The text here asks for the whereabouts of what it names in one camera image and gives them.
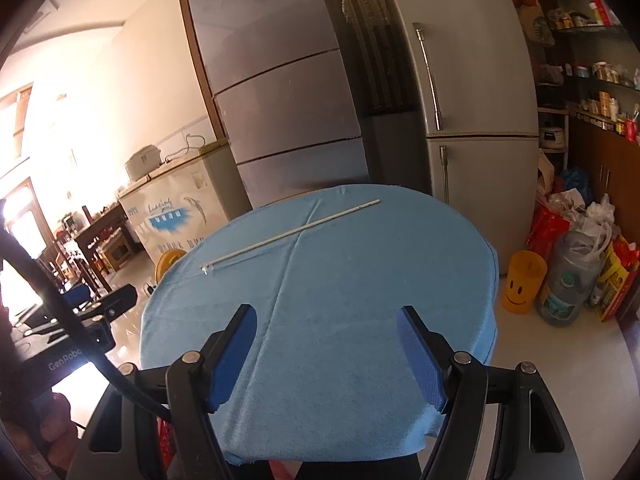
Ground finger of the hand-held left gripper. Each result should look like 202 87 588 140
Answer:
62 284 138 321
60 284 96 311

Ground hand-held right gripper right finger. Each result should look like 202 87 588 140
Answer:
396 305 583 480

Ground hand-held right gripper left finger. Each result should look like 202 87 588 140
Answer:
67 303 258 480

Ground person's left hand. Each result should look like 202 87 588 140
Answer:
0 390 81 480

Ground dark wooden chair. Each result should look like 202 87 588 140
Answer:
37 240 76 291

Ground low wooden table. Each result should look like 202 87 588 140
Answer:
97 232 138 273

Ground yellow round plastic object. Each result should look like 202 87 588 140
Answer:
155 251 188 286

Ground dark wooden dining table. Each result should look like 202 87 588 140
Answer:
72 205 133 293

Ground blue tablecloth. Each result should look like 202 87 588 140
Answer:
139 184 501 467

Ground white chest freezer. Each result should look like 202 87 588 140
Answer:
117 141 253 266

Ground yellow smiley bin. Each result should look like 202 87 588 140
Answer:
501 251 548 315

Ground white rice cooker on freezer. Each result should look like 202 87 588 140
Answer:
124 145 163 182

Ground large clear water bottle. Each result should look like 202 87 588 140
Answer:
537 230 603 327

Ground long white stick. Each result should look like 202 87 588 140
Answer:
200 199 382 272

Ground red plastic bag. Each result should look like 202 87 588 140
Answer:
527 202 571 261

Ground yellow printed bag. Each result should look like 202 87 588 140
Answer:
595 235 638 322

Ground small blue plastic bag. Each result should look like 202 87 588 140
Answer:
560 166 591 196

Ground small white rice cooker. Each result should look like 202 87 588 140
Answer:
539 127 568 151

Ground brown wooden cabinet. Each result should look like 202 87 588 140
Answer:
567 110 640 261

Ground grey three-door refrigerator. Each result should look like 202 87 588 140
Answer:
177 0 371 211

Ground silver two-door refrigerator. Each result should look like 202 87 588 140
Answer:
376 0 541 276

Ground striped brown curtain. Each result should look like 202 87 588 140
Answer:
320 0 418 116

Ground shelves of jars and tins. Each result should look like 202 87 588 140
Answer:
510 0 640 143

